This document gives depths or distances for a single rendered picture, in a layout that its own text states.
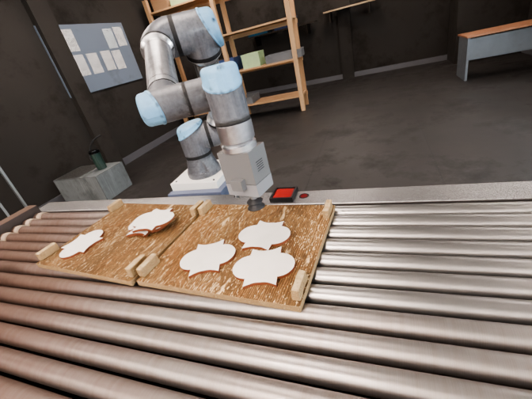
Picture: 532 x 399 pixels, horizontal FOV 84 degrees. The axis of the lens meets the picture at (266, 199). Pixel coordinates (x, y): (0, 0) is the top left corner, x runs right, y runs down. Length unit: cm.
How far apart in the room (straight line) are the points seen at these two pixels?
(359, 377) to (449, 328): 16
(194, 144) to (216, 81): 72
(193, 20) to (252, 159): 54
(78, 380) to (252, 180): 48
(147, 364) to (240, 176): 39
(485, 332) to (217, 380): 41
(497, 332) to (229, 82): 59
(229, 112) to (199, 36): 47
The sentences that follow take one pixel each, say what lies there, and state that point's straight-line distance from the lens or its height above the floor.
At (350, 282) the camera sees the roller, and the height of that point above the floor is 91.
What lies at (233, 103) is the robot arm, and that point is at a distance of 59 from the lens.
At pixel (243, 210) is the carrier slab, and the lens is 89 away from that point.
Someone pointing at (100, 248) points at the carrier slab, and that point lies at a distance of 102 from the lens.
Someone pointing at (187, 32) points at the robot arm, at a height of 143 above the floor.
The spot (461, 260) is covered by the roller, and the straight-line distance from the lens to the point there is 69.
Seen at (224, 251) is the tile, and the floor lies 94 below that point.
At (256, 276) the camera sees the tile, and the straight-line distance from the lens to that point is 63.
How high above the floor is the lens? 136
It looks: 28 degrees down
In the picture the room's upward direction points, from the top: 14 degrees counter-clockwise
